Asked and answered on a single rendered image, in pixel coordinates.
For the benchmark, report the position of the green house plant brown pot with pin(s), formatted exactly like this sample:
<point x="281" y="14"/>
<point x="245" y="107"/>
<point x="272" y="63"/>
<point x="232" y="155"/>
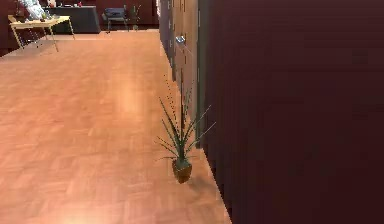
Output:
<point x="181" y="166"/>

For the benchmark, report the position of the brown wooden room door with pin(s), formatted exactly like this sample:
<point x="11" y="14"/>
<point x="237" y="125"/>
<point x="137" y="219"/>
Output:
<point x="186" y="50"/>

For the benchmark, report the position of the dark blue chair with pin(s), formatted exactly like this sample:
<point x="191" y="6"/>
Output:
<point x="115" y="14"/>

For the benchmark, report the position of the light wooden table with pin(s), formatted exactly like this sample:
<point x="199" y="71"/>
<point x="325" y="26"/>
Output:
<point x="36" y="23"/>

